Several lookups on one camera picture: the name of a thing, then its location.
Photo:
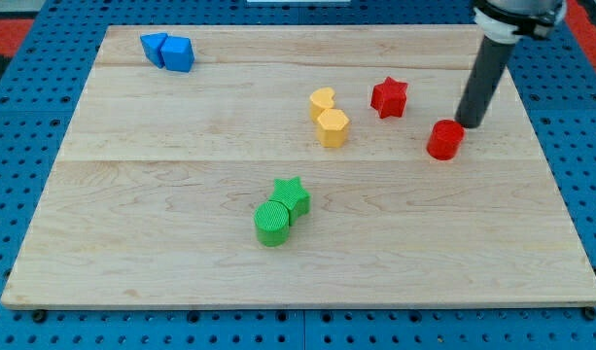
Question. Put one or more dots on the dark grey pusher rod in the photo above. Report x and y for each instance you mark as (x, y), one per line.
(487, 71)

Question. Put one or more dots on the red cylinder block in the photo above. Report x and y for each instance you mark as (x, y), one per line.
(445, 139)

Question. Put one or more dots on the red star block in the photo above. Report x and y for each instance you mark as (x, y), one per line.
(389, 98)

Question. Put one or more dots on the wooden board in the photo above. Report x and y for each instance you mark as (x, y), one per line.
(151, 200)

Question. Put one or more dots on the yellow hexagon block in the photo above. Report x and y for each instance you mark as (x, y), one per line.
(332, 128)

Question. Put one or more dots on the yellow heart block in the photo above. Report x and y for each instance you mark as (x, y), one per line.
(320, 100)

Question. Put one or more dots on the green star block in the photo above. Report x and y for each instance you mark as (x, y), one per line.
(293, 196)

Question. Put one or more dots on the green cylinder block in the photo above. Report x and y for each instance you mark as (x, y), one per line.
(271, 221)

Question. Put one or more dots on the blue cube block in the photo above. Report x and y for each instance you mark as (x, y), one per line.
(177, 54)

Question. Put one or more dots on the blue triangle block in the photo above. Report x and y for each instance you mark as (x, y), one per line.
(152, 44)

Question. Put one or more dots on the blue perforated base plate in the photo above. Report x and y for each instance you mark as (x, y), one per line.
(44, 77)

